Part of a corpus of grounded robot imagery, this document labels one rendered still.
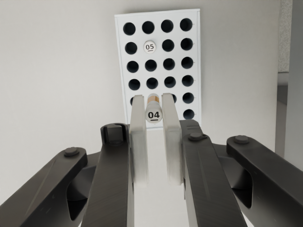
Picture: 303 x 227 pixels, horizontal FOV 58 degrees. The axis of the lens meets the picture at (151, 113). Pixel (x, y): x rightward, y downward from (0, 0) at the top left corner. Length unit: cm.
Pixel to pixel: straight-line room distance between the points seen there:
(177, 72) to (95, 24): 11
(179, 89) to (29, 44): 18
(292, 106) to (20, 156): 32
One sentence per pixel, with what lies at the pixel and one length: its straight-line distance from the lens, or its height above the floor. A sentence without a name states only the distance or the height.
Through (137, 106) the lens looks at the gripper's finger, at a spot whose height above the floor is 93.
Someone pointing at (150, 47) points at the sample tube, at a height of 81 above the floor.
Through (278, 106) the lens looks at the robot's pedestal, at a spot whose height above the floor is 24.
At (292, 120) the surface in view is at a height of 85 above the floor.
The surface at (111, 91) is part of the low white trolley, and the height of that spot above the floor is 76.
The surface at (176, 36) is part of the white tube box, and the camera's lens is 29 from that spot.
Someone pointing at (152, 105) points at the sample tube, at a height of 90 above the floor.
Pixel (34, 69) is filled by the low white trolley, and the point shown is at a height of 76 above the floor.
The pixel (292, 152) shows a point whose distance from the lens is 29.
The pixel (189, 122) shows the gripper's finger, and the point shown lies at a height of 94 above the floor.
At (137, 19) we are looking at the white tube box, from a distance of 29.
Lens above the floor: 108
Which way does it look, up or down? 72 degrees down
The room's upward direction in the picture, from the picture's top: 176 degrees clockwise
